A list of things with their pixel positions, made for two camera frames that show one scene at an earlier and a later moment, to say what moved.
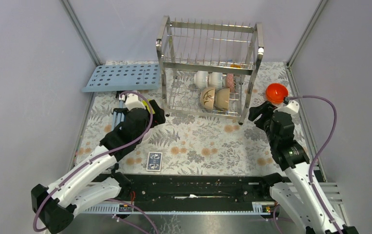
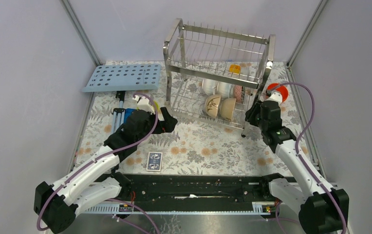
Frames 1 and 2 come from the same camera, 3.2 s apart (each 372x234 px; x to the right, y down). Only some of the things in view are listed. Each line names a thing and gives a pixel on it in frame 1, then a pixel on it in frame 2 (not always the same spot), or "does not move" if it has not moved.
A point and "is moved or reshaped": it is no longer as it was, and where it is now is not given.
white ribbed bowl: [201, 78] to [209, 86]
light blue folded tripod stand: [118, 119] does not move
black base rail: [195, 188] does not move
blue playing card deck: [154, 162] does not move
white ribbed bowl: [215, 80] to [226, 90]
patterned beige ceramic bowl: [207, 97] to [212, 105]
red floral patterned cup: [230, 82] to [237, 93]
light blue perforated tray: [123, 77] does not move
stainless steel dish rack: [208, 70] is moved or reshaped
